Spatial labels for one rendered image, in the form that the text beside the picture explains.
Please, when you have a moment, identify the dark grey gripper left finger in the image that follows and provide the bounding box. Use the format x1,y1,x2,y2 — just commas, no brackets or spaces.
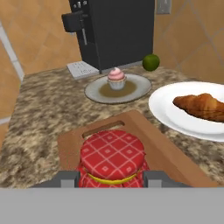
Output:
31,170,81,189

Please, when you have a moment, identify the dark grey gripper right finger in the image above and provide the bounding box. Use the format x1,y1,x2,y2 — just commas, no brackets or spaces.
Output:
142,170,193,189

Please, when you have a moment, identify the red checked lid jam jar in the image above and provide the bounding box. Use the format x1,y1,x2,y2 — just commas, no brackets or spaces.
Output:
76,129,151,189

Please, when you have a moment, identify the wooden cutting board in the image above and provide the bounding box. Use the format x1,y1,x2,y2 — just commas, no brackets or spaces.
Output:
57,108,219,189

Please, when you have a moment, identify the brown croissant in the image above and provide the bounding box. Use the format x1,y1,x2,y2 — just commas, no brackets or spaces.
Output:
171,93,224,123

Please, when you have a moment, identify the white plate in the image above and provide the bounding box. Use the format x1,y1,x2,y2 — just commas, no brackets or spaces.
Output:
148,80,224,144

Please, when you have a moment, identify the grey plate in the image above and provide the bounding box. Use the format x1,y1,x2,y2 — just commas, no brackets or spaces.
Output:
84,73,153,105

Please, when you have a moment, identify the pink frosted cupcake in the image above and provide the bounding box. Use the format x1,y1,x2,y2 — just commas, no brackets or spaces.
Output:
107,66,128,91

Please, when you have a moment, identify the green lime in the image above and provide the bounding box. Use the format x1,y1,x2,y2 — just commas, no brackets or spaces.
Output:
142,53,161,72

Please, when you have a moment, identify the black coffee machine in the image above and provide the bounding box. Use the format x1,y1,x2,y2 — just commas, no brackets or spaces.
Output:
60,0,156,81

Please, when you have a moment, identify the grey wall socket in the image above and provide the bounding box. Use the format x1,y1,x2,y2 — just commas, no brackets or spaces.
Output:
156,0,172,16

